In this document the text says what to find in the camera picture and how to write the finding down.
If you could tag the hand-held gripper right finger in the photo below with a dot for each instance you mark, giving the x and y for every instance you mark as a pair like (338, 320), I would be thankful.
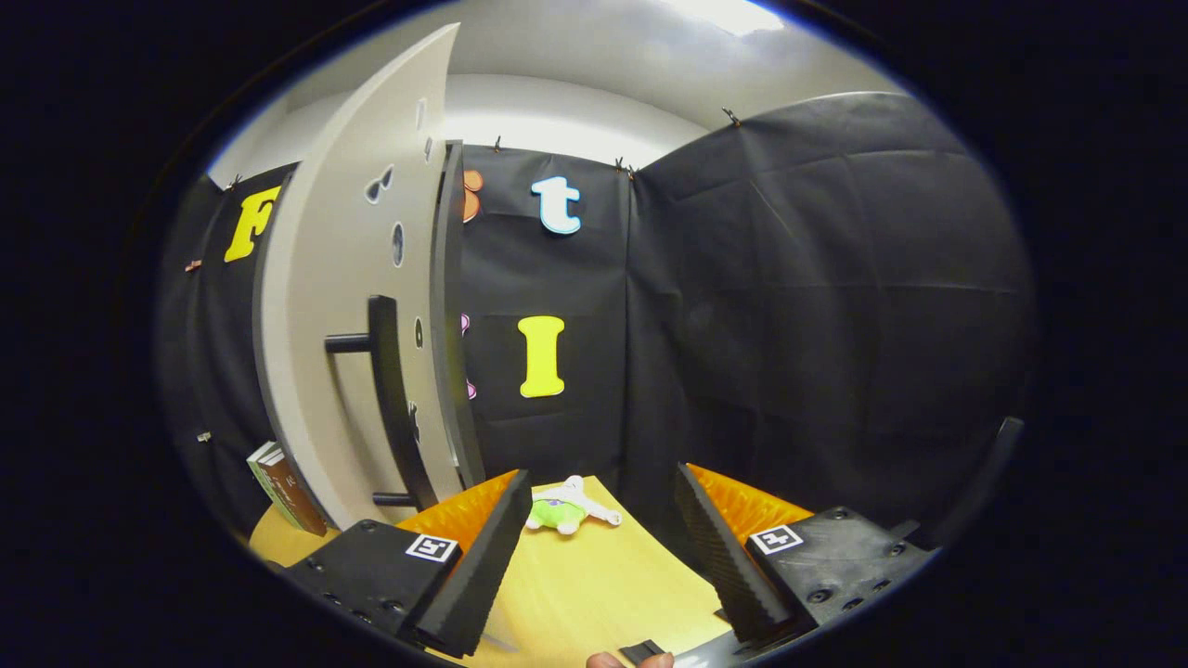
(724, 561)

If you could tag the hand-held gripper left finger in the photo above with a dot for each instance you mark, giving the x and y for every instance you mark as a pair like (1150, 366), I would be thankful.
(478, 566)

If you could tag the green and white plush toy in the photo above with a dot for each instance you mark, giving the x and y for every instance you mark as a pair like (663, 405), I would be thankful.
(561, 510)

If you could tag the black backdrop cloth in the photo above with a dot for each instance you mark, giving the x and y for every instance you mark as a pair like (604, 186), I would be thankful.
(789, 325)

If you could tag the long ceiling light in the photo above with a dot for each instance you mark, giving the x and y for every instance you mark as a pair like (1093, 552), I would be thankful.
(729, 14)

